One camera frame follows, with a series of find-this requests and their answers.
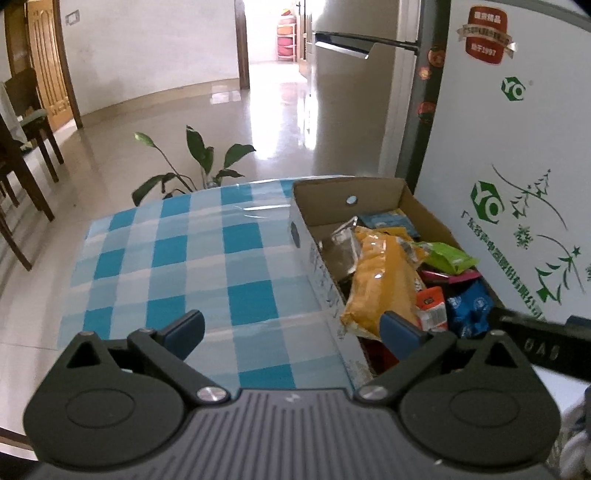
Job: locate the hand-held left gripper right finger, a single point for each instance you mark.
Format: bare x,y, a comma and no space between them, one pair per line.
401,337

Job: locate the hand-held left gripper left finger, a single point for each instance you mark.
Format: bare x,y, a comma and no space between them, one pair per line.
182,334

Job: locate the dark red snack packet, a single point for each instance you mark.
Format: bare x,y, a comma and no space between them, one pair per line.
378,357

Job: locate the red orange snack packet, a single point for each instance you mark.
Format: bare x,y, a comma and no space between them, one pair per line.
431,309

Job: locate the orange puffy snack packet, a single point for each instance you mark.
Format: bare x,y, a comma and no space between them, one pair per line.
383,286

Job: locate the blue white-print snack packet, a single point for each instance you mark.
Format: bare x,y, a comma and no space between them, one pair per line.
468,309

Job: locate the pink snack packet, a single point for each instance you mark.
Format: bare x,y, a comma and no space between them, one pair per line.
452,277

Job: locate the green snack packet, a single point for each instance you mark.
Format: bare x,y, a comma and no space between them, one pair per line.
450,258

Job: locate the clear brown snack packet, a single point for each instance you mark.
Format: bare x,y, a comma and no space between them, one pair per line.
339,254

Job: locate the blue yellow snack packet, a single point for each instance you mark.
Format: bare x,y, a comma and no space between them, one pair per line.
385,219

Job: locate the white printed cardboard box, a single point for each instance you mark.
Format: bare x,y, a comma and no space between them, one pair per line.
369,194

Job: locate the blue checked tablecloth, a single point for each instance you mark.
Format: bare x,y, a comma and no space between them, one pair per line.
184,258

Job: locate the grey patterned cloth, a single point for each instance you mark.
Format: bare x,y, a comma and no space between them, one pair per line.
577,434

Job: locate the green leafy plant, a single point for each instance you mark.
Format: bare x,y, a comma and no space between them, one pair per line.
198,147

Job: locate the large white printed carton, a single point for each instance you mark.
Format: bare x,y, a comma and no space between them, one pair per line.
508,161

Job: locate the grey refrigerator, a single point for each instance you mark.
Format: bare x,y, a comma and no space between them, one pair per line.
351,101

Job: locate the brown wooden door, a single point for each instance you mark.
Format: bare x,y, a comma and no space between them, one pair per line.
46,60

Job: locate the pink storage shelf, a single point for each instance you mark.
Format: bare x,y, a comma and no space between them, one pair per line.
286,34

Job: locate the brown door frame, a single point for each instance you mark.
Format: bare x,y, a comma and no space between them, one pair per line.
241,44

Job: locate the white wall switch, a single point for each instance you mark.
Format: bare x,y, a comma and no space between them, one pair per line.
72,18

